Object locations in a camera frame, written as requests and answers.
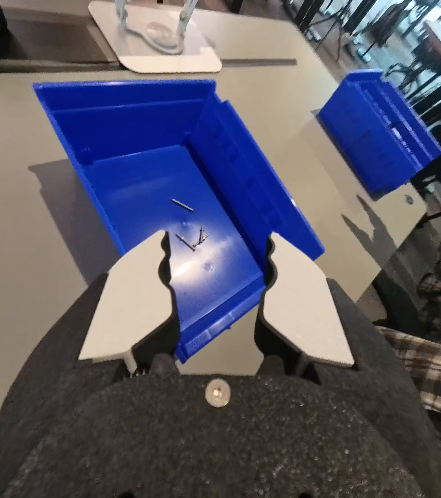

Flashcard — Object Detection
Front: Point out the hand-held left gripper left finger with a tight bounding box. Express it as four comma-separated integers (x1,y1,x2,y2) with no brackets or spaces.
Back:
77,230,182,374

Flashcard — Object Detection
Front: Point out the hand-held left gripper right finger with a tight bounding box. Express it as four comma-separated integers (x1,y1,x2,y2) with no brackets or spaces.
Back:
255,232,354,376

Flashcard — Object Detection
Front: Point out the blue plastic bin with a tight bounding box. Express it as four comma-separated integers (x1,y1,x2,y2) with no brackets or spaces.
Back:
317,69,441,196
33,79,325,365

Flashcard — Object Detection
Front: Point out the white rounded mat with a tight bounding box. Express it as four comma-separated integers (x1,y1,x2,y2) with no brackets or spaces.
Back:
88,0,223,74

